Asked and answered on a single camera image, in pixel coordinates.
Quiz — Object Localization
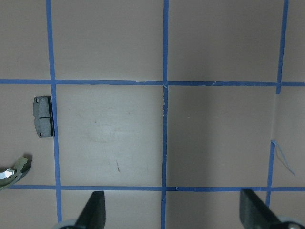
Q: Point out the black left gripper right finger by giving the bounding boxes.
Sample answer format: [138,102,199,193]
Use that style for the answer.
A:
[239,189,282,229]

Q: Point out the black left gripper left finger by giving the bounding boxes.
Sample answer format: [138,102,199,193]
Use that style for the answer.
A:
[74,191,106,229]

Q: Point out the olive curved brake shoe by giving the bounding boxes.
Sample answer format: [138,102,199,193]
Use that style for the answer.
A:
[0,157,31,191]

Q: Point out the dark grey brake pad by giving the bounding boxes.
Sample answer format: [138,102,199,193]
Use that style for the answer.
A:
[33,96,55,138]

